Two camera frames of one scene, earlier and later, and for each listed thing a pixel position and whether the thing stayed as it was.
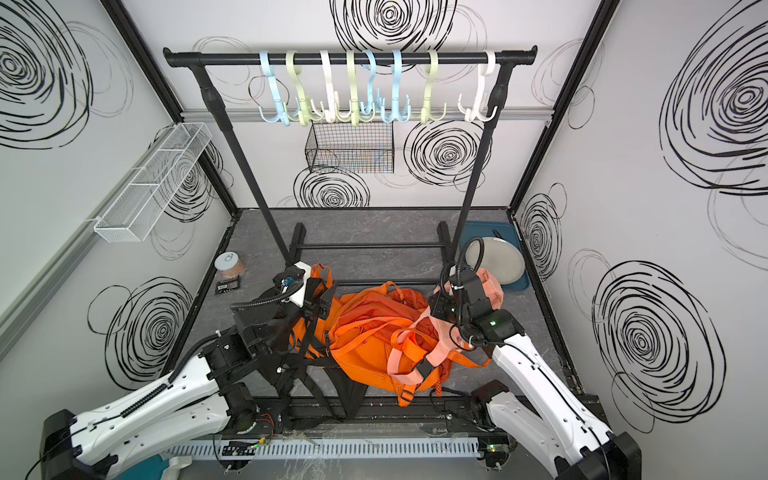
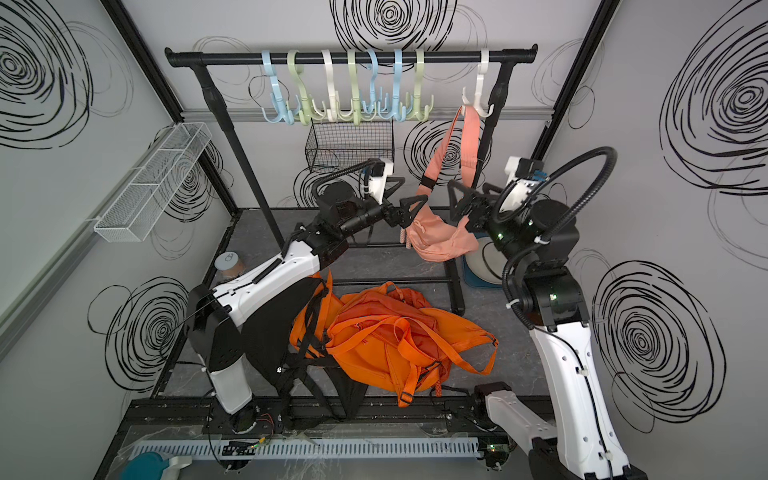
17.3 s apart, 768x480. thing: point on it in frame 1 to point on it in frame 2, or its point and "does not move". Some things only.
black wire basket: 347,148 does not move
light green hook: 425,113 to 419,63
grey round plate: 501,257 does not move
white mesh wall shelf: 136,208 does not move
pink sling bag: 431,334 to 442,229
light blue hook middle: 371,108 does not move
